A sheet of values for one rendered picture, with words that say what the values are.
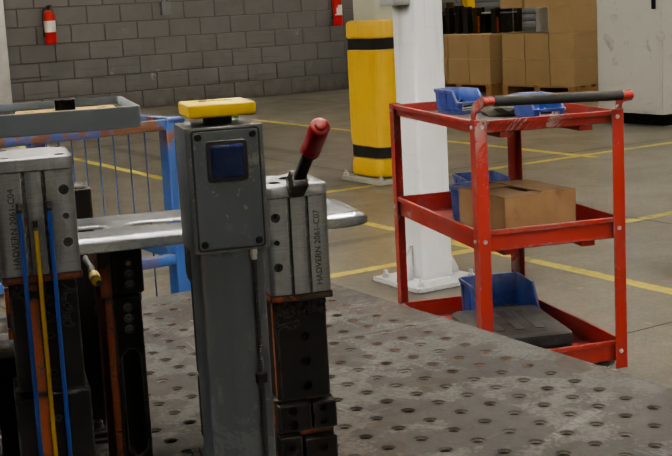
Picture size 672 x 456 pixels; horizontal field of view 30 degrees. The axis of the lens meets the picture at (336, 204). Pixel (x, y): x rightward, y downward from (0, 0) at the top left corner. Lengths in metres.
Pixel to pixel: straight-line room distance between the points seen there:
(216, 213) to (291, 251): 0.21
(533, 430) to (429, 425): 0.13
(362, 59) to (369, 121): 0.42
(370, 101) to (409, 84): 3.16
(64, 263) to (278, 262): 0.22
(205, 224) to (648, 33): 10.51
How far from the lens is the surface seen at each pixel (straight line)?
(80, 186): 1.62
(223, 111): 1.10
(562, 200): 3.63
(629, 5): 11.67
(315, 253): 1.30
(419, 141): 5.37
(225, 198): 1.11
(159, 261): 3.54
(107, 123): 1.05
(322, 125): 1.17
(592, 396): 1.74
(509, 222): 3.54
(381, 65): 8.47
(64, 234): 1.25
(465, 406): 1.70
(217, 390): 1.15
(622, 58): 11.76
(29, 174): 1.24
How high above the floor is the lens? 1.24
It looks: 9 degrees down
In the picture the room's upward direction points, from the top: 3 degrees counter-clockwise
